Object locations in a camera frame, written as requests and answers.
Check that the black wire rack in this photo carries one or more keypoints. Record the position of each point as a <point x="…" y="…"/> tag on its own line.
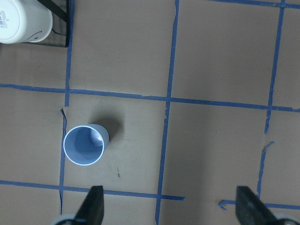
<point x="59" y="35"/>

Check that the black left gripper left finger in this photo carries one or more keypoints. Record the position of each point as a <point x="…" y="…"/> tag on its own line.
<point x="91" y="211"/>

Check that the white ceramic mug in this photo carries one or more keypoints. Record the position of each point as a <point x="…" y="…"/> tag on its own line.
<point x="24" y="21"/>

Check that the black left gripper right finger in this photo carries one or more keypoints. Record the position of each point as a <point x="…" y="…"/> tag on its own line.
<point x="249" y="210"/>

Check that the light blue plastic cup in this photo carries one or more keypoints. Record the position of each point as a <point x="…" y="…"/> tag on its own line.
<point x="84" y="145"/>

